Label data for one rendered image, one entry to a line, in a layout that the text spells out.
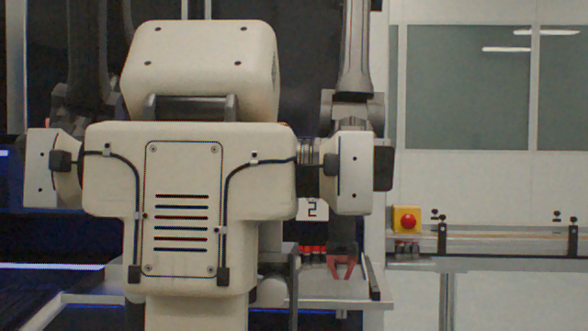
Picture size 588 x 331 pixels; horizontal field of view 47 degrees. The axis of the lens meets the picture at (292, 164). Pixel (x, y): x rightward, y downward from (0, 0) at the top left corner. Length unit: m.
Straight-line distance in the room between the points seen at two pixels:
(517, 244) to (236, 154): 1.24
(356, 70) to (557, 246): 1.06
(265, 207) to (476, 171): 5.73
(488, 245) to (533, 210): 4.75
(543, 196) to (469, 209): 0.70
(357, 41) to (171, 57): 0.35
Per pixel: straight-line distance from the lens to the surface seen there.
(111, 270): 1.62
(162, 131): 0.89
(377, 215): 1.79
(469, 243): 1.95
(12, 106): 1.97
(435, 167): 6.46
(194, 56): 0.94
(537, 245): 1.99
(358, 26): 1.17
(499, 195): 6.60
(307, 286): 1.44
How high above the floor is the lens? 1.23
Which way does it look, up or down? 3 degrees down
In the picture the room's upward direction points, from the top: 1 degrees clockwise
